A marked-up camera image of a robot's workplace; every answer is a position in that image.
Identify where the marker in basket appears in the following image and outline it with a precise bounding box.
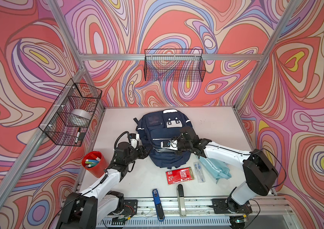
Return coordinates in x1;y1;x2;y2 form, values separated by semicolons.
74;127;81;144

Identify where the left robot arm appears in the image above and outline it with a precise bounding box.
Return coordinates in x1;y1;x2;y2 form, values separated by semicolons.
55;131;148;229

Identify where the wire basket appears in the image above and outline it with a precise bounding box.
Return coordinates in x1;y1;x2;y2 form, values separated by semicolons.
39;79;102;147
144;48;206;82

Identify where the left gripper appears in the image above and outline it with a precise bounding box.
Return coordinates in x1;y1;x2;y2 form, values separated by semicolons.
123;144;152;167

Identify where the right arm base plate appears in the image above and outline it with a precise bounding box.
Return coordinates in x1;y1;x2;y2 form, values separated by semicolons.
208;198;253;215

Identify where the white tape roll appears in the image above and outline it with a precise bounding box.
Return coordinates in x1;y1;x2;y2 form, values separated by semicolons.
69;109;91;127

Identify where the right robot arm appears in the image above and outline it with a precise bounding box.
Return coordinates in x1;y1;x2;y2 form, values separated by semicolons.
160;127;278;212

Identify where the light blue pencil case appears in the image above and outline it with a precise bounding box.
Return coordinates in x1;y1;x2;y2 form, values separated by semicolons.
199;157;232;184

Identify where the red cup with markers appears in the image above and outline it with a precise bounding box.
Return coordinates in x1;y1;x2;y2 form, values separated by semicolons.
82;151;109;178

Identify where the left wire basket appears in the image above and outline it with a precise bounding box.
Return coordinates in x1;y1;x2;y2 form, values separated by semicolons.
39;79;102;147

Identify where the black beige stapler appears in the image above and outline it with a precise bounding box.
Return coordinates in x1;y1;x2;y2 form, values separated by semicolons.
177;184;186;217

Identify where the clear pen pack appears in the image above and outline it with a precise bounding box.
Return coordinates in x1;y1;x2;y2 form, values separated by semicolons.
193;162;206;183

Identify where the blue stapler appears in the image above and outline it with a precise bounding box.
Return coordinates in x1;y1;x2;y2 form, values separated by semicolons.
152;189;165;222

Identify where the back wire basket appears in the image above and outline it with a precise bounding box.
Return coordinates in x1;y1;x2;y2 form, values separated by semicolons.
144;48;206;82

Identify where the navy blue backpack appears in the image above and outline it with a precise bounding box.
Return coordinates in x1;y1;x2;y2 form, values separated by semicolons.
133;109;192;169

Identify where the red packet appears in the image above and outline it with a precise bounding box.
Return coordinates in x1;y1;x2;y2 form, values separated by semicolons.
166;167;194;185

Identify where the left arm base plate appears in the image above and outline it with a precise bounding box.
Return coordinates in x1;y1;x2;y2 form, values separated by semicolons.
108;199;138;217

